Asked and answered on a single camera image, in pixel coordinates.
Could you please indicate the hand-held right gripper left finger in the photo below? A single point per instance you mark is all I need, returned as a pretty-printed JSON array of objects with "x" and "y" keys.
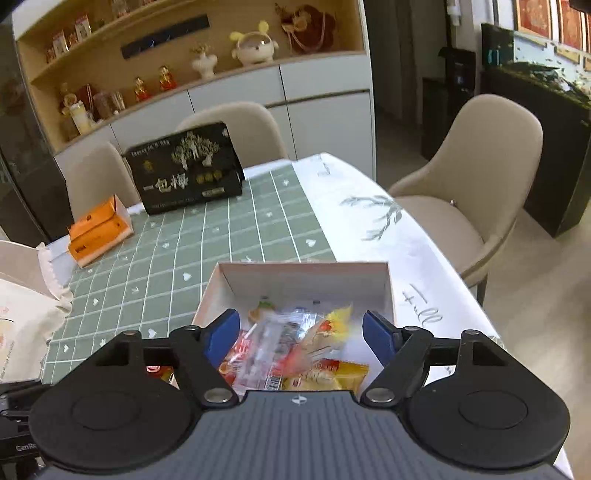
[{"x": 221, "y": 339}]

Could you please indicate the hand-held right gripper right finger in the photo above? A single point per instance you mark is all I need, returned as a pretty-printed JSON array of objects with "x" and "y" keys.
[{"x": 376, "y": 339}]

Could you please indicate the red label hawthorn stick packet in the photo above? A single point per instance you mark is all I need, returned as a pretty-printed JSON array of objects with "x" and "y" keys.
[{"x": 235, "y": 350}]

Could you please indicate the small yellow white packet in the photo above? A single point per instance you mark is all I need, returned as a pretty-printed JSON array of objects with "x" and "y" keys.
[{"x": 330, "y": 332}]

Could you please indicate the clear packet with barcode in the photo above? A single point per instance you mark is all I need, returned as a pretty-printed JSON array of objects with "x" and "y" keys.
[{"x": 272, "y": 346}]

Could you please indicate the clear yellow cake packet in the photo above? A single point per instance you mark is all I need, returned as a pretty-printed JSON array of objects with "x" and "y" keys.
[{"x": 332, "y": 376}]

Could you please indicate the red packet with gold label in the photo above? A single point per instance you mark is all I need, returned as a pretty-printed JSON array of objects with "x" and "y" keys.
[{"x": 159, "y": 374}]

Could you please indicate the pink cardboard box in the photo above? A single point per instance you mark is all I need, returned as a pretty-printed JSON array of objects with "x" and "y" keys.
[{"x": 300, "y": 286}]

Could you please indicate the white printed tablecloth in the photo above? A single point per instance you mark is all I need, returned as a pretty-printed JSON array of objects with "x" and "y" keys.
[{"x": 392, "y": 240}]

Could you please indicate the green checkered tablecloth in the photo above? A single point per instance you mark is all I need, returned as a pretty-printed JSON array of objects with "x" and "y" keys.
[{"x": 184, "y": 240}]

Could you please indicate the beige cloth bag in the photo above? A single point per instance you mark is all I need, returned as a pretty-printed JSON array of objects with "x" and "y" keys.
[{"x": 23, "y": 314}]

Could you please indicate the orange tissue pack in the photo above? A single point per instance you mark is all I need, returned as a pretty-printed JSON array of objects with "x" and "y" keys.
[{"x": 99, "y": 230}]

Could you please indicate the large black snack bag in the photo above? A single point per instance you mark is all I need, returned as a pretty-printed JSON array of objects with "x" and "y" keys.
[{"x": 184, "y": 170}]

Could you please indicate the beige chair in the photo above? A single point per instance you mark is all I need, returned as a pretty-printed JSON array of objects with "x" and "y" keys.
[
  {"x": 466, "y": 184},
  {"x": 97, "y": 180},
  {"x": 249, "y": 129}
]

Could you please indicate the wooden shelf cabinet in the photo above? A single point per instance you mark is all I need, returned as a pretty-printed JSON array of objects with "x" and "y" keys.
[{"x": 231, "y": 92}]

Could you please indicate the black tank cabinet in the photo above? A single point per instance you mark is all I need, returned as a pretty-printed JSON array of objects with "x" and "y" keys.
[{"x": 545, "y": 152}]

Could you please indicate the red gold figurine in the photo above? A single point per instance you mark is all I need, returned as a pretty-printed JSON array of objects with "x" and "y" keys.
[
  {"x": 166, "y": 79},
  {"x": 141, "y": 90}
]

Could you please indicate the glass jar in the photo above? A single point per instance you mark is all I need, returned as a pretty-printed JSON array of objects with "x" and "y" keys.
[{"x": 102, "y": 104}]

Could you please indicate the dark glass cabinet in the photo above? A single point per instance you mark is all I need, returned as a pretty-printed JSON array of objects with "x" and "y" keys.
[{"x": 23, "y": 152}]

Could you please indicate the black water dispenser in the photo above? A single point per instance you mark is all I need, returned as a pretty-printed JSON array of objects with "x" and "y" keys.
[{"x": 457, "y": 78}]

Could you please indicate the white vase with flowers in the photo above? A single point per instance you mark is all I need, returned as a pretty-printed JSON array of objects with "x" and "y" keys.
[{"x": 204, "y": 62}]

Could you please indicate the white bunny doll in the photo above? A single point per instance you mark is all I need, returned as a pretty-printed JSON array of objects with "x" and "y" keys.
[{"x": 254, "y": 46}]

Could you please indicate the brown monkey plush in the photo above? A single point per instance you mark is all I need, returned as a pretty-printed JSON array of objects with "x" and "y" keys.
[{"x": 307, "y": 27}]

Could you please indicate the glass fish tank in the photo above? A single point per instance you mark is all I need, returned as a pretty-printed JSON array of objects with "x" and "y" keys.
[{"x": 545, "y": 64}]

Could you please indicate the row of small shelf boxes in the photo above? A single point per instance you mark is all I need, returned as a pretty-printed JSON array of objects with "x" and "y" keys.
[{"x": 69, "y": 39}]

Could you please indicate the black wall bar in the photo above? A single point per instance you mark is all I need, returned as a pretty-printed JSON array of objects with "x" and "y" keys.
[{"x": 164, "y": 37}]

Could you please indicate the white wall dispenser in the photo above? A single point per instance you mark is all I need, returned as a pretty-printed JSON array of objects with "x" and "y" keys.
[{"x": 453, "y": 11}]

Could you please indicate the red framed wall picture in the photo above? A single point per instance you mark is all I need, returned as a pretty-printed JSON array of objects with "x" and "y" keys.
[
  {"x": 533, "y": 14},
  {"x": 571, "y": 23}
]

